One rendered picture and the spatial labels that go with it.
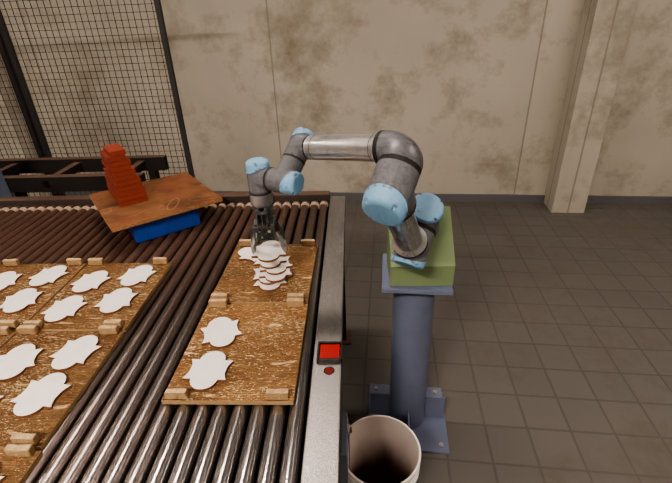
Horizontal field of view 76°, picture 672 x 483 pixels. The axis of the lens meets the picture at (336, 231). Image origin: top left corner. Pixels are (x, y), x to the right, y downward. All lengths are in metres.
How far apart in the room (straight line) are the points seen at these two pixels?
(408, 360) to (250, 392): 0.92
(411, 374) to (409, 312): 0.34
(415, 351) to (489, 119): 2.95
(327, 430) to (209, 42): 3.91
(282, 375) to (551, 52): 3.82
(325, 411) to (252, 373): 0.24
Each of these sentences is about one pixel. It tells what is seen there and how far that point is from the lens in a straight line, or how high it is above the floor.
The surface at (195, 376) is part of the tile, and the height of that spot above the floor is 0.95.
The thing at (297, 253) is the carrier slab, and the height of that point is 0.94.
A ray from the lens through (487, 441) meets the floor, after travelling 2.36.
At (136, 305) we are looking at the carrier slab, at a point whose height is 0.94.
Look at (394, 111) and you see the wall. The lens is 4.32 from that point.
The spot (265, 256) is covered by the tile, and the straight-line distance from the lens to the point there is 1.53.
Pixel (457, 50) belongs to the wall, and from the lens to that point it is 4.29.
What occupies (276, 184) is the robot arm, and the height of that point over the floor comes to 1.36.
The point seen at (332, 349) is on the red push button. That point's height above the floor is 0.93.
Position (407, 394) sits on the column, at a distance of 2.13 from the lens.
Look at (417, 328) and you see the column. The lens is 1.86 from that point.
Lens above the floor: 1.83
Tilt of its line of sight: 28 degrees down
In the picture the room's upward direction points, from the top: 2 degrees counter-clockwise
